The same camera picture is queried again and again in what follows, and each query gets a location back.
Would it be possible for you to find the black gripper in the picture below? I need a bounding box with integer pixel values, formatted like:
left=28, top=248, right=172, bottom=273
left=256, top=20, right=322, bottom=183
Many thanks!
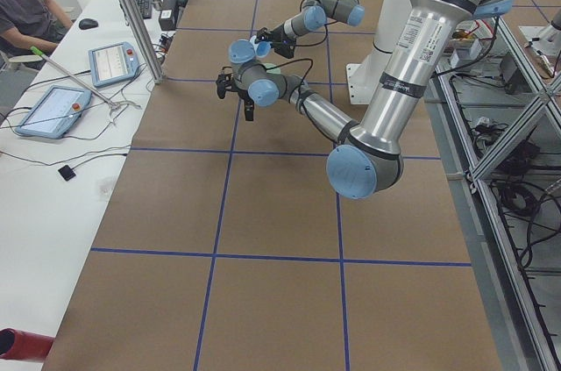
left=256, top=25, right=295, bottom=59
left=216, top=68, right=255, bottom=122

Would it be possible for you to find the small black square pad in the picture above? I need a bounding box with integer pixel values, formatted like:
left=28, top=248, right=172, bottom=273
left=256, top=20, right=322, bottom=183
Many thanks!
left=58, top=165, right=76, bottom=182

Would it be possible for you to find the light blue paper cup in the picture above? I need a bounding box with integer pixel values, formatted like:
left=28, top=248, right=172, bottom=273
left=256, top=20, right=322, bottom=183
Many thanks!
left=249, top=35, right=272, bottom=59

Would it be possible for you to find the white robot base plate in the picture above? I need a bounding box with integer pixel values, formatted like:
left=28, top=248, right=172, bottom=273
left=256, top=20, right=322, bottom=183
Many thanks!
left=346, top=47, right=391, bottom=105

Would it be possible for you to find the seated person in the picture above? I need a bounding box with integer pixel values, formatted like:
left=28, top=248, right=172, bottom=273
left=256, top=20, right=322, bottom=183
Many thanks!
left=1, top=0, right=73, bottom=56

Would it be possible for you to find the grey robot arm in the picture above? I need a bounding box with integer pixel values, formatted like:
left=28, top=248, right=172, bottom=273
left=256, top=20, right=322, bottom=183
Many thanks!
left=250, top=0, right=365, bottom=59
left=217, top=0, right=514, bottom=199

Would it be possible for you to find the blue teach pendant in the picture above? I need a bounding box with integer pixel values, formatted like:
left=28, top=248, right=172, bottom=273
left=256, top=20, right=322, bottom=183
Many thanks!
left=15, top=85, right=92, bottom=139
left=88, top=41, right=140, bottom=88

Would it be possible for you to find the black power adapter box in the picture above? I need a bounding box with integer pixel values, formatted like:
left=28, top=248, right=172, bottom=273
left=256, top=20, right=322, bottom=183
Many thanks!
left=159, top=0, right=179, bottom=32

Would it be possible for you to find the red cylinder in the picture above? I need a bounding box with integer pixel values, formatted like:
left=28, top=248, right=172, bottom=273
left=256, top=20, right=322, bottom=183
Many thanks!
left=1, top=328, right=54, bottom=362

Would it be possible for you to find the black computer mouse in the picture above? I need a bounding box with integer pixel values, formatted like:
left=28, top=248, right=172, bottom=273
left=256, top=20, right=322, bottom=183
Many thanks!
left=78, top=18, right=99, bottom=30

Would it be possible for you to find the mint green ceramic bowl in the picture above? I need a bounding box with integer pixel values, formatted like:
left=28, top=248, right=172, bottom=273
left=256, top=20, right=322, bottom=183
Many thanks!
left=263, top=63, right=281, bottom=75

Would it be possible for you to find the near blue teach pendant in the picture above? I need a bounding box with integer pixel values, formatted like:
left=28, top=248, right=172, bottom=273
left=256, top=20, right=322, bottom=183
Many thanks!
left=15, top=85, right=92, bottom=139

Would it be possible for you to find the aluminium frame post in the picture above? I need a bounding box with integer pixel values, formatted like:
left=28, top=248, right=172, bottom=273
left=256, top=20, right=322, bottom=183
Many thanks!
left=118, top=0, right=165, bottom=84

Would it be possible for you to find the far blue teach pendant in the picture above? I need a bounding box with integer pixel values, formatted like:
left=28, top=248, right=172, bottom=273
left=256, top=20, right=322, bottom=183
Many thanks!
left=88, top=41, right=140, bottom=88

